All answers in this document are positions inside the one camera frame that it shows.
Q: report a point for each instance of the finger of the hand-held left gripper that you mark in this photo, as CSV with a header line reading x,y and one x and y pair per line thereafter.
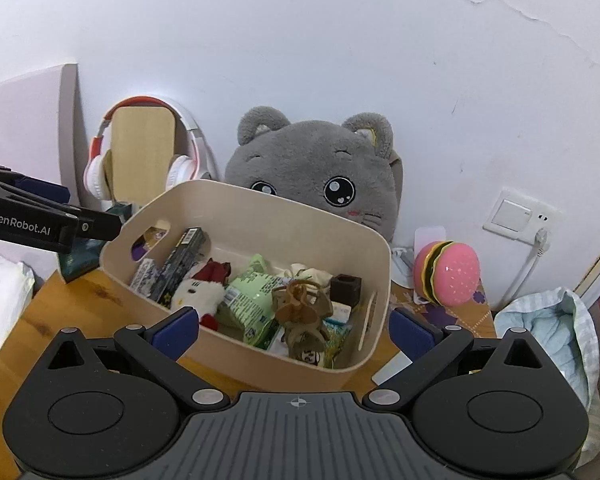
x,y
50,193
97,227

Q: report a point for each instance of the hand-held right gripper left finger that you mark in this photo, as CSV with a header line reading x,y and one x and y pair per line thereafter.
x,y
177,332

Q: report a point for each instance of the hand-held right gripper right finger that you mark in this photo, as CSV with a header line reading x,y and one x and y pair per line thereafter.
x,y
410,332

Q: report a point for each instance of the red white plush toy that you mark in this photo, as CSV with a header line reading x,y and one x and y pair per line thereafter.
x,y
200,292

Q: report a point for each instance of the white blue tissue pack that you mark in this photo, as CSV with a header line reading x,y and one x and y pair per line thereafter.
x,y
145,275

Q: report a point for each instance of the long cartoon pen box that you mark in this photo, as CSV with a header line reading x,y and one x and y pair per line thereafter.
x,y
180,265

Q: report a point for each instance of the colourful cartoon tissue pack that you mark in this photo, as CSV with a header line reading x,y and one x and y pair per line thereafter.
x,y
339,342

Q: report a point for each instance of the black cube with gold character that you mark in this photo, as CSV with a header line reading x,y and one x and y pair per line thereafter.
x,y
346,287

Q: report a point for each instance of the taupe hair claw clip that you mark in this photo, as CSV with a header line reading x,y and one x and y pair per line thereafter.
x,y
300,307

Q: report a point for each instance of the beige storage bin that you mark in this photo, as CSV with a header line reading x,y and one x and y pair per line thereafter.
x,y
300,220

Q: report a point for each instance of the wooden desktop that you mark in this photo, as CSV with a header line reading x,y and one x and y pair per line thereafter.
x,y
80,302

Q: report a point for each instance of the dark green tissue pack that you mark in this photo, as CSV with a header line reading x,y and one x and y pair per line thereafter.
x,y
80,260

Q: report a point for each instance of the white board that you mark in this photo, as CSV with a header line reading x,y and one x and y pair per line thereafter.
x,y
25,125

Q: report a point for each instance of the pink burger toy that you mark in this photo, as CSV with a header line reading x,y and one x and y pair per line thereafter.
x,y
455,272

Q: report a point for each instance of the green printed packet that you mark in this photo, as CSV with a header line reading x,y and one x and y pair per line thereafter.
x,y
250,295

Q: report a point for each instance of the wooden headphone stand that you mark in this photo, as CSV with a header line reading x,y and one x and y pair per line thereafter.
x,y
140,155

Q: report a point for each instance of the white red headphones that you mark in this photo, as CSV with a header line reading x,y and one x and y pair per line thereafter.
x,y
190,160

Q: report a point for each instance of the white cloth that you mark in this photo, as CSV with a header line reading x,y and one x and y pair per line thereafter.
x,y
2,305

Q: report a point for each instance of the pale checked blanket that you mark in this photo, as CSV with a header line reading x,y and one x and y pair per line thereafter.
x,y
555,340

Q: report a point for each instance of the grey cat plush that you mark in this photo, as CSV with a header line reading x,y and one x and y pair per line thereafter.
x,y
310,160

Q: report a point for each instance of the white wall socket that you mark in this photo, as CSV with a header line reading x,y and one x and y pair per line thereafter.
x,y
515,212

